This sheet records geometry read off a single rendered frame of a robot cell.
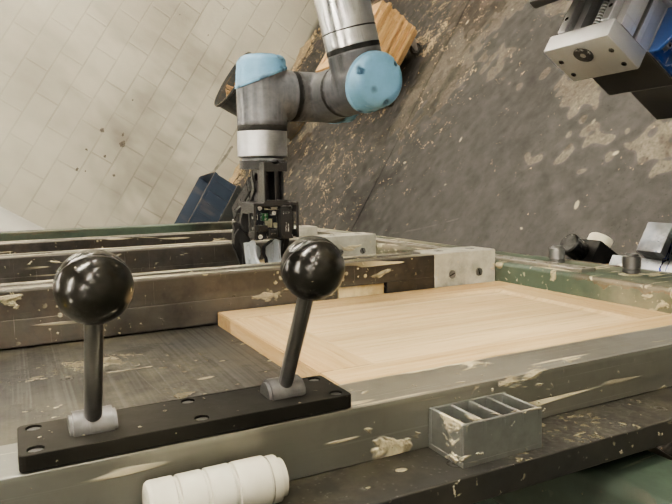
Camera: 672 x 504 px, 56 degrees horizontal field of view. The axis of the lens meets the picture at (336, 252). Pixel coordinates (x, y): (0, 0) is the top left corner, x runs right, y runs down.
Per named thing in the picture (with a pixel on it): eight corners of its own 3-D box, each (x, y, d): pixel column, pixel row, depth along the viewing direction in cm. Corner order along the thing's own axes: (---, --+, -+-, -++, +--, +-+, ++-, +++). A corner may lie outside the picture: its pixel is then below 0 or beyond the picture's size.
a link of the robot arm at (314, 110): (376, 119, 96) (311, 117, 91) (341, 126, 106) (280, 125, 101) (375, 66, 95) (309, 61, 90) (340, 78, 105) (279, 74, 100)
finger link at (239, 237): (235, 269, 97) (233, 211, 96) (232, 268, 99) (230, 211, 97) (264, 267, 99) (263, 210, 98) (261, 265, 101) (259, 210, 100)
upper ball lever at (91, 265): (131, 458, 37) (142, 276, 30) (61, 472, 36) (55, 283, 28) (120, 409, 40) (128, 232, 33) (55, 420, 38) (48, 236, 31)
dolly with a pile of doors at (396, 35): (432, 38, 401) (385, -4, 384) (395, 108, 393) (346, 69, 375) (381, 56, 456) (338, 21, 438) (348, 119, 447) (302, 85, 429)
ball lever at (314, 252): (316, 420, 43) (362, 258, 36) (263, 431, 41) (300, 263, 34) (296, 379, 45) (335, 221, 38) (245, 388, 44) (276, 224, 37)
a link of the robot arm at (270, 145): (230, 132, 97) (279, 133, 101) (231, 163, 98) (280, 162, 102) (246, 129, 91) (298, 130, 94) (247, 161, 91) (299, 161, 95)
